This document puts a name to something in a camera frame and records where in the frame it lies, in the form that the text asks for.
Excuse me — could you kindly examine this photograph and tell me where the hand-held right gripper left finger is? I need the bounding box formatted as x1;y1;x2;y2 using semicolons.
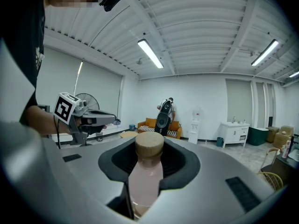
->
0;122;137;224

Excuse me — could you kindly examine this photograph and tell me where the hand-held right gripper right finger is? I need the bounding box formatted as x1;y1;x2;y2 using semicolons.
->
142;138;276;224

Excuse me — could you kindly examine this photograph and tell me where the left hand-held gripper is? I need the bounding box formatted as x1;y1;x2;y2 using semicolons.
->
53;91;117;147

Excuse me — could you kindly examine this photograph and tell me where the small round wooden ball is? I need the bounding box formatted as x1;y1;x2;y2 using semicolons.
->
128;131;164;219

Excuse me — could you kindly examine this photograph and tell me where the person's left forearm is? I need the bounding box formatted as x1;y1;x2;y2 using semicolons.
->
24;105;73;137

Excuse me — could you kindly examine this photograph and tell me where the person's left hand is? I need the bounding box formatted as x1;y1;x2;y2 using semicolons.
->
78;118;108;135

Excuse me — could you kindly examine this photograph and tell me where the black standing fan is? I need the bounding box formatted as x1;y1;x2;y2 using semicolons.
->
74;92;100;113

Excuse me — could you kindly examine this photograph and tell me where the oval wooden low table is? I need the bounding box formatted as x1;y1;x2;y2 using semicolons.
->
120;131;138;139

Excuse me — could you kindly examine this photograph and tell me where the striped seat cushion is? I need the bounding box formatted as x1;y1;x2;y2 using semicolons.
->
139;125;179;135

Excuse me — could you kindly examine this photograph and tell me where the white water dispenser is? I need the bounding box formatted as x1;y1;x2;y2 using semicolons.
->
188;105;204;145

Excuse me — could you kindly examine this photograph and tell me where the white vanity cabinet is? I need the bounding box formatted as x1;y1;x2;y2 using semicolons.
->
221;117;250;148

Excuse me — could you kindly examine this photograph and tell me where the orange sofa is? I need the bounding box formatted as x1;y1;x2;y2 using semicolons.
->
137;117;182;140

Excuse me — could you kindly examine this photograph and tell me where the dark green bathtub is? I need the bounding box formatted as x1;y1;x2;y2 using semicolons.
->
247;126;270;146

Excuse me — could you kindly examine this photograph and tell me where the curved back metal chair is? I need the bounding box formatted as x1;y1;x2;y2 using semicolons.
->
261;147;281;170

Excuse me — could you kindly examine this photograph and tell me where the dark wooden washstand with sink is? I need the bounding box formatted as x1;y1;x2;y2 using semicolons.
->
275;148;299;186

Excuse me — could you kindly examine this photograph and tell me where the small cardboard box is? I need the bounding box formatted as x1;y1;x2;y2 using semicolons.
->
266;126;280;143

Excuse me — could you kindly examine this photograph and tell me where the pink pump bottle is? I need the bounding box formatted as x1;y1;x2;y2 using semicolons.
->
282;140;292;159

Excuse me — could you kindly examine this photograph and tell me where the large cardboard box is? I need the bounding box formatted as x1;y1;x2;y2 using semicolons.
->
273;126;294;149

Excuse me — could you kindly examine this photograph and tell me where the person's black shirt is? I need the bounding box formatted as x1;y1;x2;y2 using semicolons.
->
0;0;45;126

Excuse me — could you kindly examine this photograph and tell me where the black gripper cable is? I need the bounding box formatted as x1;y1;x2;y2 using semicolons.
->
53;115;62;149

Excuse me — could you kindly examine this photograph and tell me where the gold wire chair white seat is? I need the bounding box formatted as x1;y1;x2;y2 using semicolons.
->
258;171;284;191

